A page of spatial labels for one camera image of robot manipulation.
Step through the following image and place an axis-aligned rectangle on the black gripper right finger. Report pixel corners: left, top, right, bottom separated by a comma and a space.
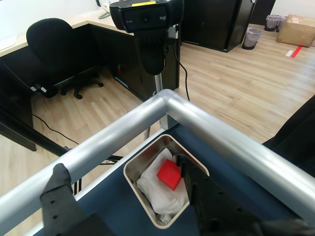
175, 154, 315, 236

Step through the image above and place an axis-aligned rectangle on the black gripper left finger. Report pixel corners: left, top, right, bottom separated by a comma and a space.
40, 163, 118, 236

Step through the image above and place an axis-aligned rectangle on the red cube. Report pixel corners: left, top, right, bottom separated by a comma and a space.
157, 158, 183, 192

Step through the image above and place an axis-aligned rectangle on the beige rounded box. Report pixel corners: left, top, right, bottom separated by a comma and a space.
123, 134, 210, 229

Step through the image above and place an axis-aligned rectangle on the brown cardboard box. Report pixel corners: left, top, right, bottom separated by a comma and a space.
276, 13, 315, 48

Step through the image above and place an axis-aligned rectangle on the black chair backrest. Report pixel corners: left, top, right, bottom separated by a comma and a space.
261, 94, 315, 172

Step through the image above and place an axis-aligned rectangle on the silver webcam pole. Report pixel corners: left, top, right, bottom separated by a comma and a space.
153, 73, 163, 97

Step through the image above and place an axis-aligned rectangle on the black office chair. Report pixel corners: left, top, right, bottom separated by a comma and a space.
26, 17, 104, 100

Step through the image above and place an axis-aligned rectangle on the black desk with wooden top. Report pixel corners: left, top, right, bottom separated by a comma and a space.
0, 17, 182, 152

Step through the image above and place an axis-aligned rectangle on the grey bin with bag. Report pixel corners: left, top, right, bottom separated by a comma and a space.
265, 14, 282, 32
242, 27, 264, 50

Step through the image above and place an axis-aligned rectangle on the black cabinet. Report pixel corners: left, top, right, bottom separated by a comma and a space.
181, 0, 258, 53

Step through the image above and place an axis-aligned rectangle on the black logitech webcam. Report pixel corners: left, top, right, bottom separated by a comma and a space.
109, 0, 185, 33

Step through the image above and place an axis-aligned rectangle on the aluminium frame pipe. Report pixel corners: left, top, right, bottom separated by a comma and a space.
167, 95, 315, 222
0, 96, 170, 234

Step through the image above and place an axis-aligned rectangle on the black floor cable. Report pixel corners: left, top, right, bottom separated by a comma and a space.
31, 114, 80, 146

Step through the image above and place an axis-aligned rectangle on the black webcam cable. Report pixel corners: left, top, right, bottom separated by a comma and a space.
171, 44, 191, 102

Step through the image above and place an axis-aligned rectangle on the black webcam mount clip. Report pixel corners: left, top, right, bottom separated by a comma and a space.
133, 26, 178, 76

